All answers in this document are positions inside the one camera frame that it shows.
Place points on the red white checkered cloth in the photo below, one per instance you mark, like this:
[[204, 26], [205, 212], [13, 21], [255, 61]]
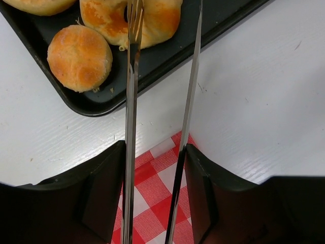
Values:
[[154, 178]]

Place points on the twisted ring bread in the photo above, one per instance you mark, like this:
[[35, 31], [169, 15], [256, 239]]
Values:
[[161, 20]]

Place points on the silver metal tongs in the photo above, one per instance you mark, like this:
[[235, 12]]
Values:
[[135, 18]]

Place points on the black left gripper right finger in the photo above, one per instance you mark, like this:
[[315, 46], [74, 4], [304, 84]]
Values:
[[226, 208]]

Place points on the ring bagel bread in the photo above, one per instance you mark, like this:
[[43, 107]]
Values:
[[41, 7]]

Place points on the small round bun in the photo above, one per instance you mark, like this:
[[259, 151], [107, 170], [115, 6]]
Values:
[[80, 58]]

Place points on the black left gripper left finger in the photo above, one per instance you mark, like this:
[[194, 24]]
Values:
[[76, 206]]

